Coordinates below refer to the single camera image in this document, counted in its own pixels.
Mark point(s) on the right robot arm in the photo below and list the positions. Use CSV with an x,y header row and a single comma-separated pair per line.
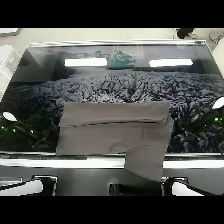
x,y
218,103

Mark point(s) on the silver frame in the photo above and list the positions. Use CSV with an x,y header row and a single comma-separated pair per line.
x,y
83,163

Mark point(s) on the brown pants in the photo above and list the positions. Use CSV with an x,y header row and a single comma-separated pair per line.
x,y
113,133

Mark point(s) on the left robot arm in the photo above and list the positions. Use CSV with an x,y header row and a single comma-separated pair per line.
x,y
9,116

